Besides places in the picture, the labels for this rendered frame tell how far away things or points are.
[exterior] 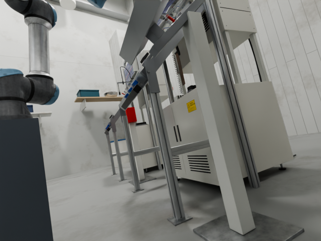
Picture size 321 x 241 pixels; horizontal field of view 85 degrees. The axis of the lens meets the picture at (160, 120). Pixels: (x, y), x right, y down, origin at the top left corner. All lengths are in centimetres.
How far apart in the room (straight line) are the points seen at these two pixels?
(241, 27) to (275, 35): 249
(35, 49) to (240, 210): 110
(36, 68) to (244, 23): 135
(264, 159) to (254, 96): 41
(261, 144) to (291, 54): 270
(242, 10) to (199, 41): 93
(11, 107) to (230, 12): 139
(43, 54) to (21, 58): 501
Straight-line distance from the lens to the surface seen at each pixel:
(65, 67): 610
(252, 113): 127
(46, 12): 117
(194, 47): 72
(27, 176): 83
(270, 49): 394
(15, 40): 633
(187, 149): 87
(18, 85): 94
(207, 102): 66
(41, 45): 109
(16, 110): 89
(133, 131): 189
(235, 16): 153
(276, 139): 140
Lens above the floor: 36
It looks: 7 degrees up
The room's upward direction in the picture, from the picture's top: 12 degrees counter-clockwise
